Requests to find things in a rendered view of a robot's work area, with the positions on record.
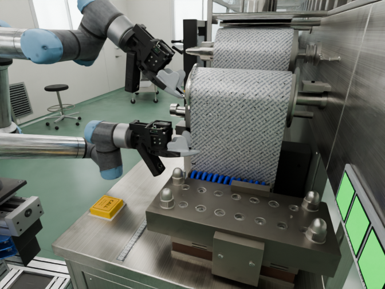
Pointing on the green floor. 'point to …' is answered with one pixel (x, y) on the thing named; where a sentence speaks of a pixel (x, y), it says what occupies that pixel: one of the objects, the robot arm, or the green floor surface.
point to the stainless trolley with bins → (146, 86)
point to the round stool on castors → (59, 102)
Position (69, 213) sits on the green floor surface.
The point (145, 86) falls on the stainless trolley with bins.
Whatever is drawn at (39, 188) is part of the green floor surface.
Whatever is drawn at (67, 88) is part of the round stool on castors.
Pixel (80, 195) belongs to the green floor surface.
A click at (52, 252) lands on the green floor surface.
